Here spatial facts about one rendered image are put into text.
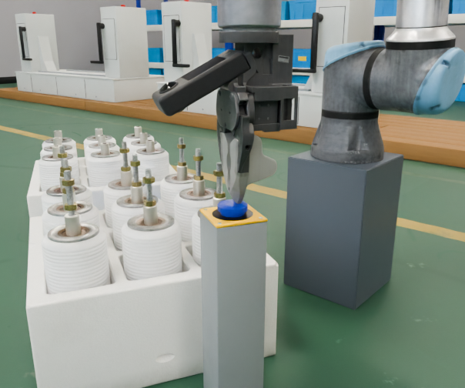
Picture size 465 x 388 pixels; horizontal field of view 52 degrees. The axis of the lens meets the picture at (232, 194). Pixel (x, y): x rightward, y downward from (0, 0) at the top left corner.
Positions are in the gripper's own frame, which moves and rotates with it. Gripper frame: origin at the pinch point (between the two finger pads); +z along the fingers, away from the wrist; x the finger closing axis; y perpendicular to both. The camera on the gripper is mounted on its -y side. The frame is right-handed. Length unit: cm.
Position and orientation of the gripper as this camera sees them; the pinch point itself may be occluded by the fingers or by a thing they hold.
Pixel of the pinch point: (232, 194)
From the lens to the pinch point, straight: 62.5
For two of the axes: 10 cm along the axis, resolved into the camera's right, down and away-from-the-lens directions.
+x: -3.6, -2.8, 8.9
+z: 0.0, 9.5, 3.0
